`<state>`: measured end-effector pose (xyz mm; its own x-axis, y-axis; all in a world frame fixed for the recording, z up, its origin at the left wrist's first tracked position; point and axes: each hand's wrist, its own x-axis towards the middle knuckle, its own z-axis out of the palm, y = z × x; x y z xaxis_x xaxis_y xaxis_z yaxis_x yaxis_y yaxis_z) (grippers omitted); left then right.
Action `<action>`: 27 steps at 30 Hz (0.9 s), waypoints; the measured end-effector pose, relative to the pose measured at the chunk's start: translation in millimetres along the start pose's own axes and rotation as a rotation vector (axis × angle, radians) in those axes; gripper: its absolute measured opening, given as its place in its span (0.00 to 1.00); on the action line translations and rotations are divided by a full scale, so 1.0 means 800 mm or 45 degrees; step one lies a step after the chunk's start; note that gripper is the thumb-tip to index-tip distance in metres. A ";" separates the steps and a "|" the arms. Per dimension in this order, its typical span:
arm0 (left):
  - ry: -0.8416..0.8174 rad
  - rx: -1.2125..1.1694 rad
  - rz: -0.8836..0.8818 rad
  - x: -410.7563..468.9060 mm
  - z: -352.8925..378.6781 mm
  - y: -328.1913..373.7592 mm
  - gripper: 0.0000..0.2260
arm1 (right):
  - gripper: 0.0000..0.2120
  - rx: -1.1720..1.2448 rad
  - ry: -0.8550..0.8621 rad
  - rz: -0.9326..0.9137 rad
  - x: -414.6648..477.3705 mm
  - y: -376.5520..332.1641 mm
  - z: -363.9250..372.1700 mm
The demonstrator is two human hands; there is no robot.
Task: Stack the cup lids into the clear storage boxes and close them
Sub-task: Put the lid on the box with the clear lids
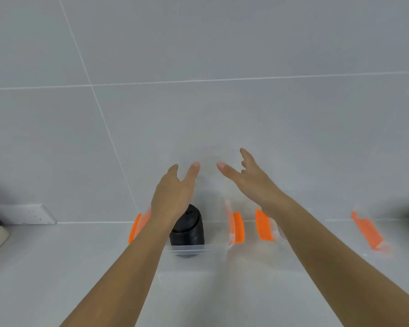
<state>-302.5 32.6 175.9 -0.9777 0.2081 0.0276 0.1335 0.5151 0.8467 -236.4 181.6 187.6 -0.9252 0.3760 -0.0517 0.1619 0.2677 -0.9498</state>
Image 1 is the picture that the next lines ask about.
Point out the white wall socket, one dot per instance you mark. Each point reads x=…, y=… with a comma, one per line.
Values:
x=20, y=214

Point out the person's left forearm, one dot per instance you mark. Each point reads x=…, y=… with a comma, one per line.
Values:
x=122, y=279

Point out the person's right hand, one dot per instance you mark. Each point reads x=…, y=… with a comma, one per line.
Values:
x=255, y=187

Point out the stack of black lids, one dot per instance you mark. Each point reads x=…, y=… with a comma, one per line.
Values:
x=189, y=231

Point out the person's right forearm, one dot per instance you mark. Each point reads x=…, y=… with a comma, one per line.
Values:
x=344, y=275

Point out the clear storage box orange latches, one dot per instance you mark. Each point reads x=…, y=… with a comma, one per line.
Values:
x=208, y=250
x=264, y=224

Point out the person's left hand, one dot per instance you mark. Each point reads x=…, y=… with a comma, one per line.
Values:
x=172, y=197

